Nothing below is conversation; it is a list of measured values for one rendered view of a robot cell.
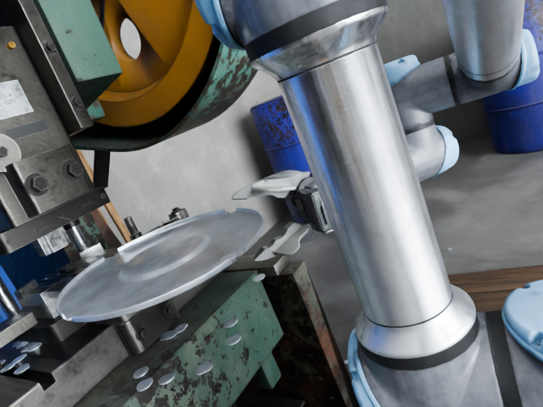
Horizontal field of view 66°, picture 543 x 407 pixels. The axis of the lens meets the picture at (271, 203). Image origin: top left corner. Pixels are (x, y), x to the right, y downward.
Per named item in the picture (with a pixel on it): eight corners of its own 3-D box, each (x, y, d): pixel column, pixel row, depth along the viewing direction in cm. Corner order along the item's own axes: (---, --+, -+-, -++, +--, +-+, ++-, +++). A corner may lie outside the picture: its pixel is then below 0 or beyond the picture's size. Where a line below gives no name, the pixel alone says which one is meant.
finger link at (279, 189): (241, 180, 55) (305, 182, 58) (230, 177, 61) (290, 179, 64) (240, 203, 56) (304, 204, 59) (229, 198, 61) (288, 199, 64)
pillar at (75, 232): (103, 267, 85) (70, 205, 82) (94, 273, 84) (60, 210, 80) (97, 268, 87) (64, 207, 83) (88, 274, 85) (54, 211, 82)
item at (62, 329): (150, 274, 79) (144, 260, 79) (56, 345, 64) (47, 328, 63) (103, 279, 89) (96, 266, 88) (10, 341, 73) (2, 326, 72)
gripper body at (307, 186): (305, 186, 57) (379, 156, 60) (283, 182, 65) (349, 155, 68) (322, 238, 58) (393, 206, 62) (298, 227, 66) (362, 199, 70)
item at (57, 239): (73, 241, 73) (63, 223, 73) (48, 255, 70) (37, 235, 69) (64, 243, 75) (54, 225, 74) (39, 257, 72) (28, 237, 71)
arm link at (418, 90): (440, 44, 65) (458, 112, 67) (370, 70, 70) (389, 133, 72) (439, 43, 58) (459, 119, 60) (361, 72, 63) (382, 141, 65)
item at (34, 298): (125, 268, 78) (115, 246, 77) (53, 318, 66) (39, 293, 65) (98, 271, 83) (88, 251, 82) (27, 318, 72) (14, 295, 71)
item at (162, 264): (140, 339, 38) (136, 332, 38) (23, 310, 57) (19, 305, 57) (304, 206, 59) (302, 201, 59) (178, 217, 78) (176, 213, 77)
